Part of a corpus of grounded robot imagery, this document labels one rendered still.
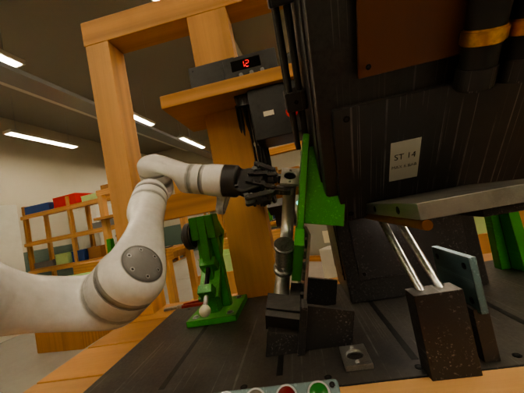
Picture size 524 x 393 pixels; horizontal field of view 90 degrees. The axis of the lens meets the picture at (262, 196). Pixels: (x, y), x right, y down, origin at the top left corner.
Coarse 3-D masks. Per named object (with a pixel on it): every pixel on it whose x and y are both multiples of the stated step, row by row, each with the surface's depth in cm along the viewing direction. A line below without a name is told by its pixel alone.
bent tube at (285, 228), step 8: (288, 168) 59; (296, 168) 59; (288, 176) 59; (296, 176) 57; (280, 184) 56; (288, 184) 55; (296, 184) 55; (288, 200) 60; (288, 208) 62; (288, 216) 62; (288, 224) 62; (288, 232) 62; (280, 280) 52; (288, 280) 53; (280, 288) 51; (288, 288) 51
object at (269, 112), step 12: (276, 84) 74; (252, 96) 75; (264, 96) 75; (276, 96) 74; (252, 108) 75; (264, 108) 75; (276, 108) 74; (252, 120) 75; (264, 120) 75; (276, 120) 74; (288, 120) 74; (264, 132) 74; (276, 132) 74; (288, 132) 74; (300, 132) 74; (264, 144) 81; (276, 144) 84
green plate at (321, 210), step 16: (304, 144) 46; (304, 160) 46; (304, 176) 46; (304, 192) 46; (320, 192) 47; (304, 208) 46; (320, 208) 47; (336, 208) 46; (320, 224) 47; (336, 224) 46
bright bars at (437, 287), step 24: (408, 240) 41; (408, 264) 38; (432, 288) 35; (456, 288) 34; (432, 312) 33; (456, 312) 33; (432, 336) 33; (456, 336) 33; (432, 360) 33; (456, 360) 33
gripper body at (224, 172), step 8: (224, 168) 58; (232, 168) 58; (240, 168) 62; (248, 168) 62; (224, 176) 57; (232, 176) 57; (240, 176) 60; (248, 176) 60; (256, 176) 60; (224, 184) 57; (232, 184) 57; (240, 184) 58; (248, 184) 58; (224, 192) 58; (232, 192) 58; (240, 192) 57; (248, 192) 58; (256, 192) 58
